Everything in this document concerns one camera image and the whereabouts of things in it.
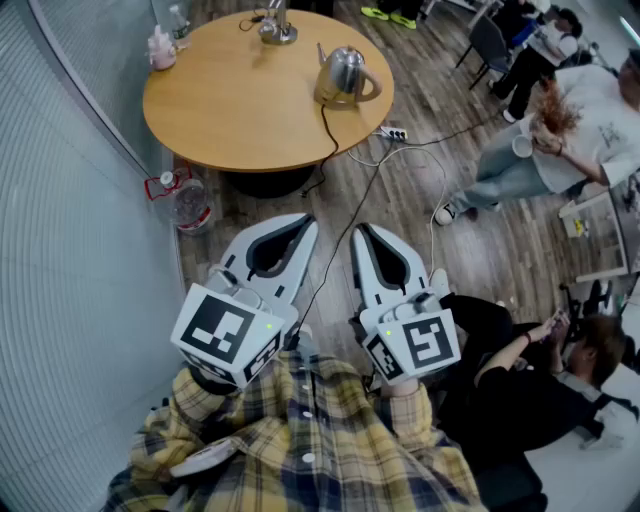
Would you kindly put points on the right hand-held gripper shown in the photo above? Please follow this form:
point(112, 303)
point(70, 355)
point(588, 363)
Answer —
point(425, 345)

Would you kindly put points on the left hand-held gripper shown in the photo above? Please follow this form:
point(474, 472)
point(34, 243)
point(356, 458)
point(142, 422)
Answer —
point(215, 325)

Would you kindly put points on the person's right forearm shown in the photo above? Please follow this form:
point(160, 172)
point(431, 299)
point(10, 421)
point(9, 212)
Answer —
point(400, 389)

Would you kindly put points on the person's left forearm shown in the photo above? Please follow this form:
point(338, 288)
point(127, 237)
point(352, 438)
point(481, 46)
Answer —
point(200, 405)

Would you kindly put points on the white power strip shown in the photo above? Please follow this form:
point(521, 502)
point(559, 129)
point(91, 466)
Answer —
point(394, 133)

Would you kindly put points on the phone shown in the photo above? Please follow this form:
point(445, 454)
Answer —
point(557, 320)

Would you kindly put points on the white cup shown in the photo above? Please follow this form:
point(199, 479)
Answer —
point(522, 146)

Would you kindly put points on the yellow plaid shirt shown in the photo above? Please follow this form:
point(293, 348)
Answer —
point(320, 450)

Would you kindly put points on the white chest device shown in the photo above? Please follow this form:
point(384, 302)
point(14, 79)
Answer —
point(205, 457)

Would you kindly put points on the white shelf unit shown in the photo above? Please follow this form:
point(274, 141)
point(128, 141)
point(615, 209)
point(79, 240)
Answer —
point(600, 235)

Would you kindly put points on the silver desk lamp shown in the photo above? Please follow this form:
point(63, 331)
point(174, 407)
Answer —
point(280, 32)

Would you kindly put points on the pink cup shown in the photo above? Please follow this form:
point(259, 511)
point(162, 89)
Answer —
point(161, 55)

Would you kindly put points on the clear bottle green label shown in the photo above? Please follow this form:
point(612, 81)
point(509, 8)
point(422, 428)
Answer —
point(180, 30)

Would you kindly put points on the dark chair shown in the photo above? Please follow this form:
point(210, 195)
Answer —
point(487, 42)

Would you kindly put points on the black table pedestal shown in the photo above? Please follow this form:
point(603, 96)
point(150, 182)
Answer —
point(270, 182)

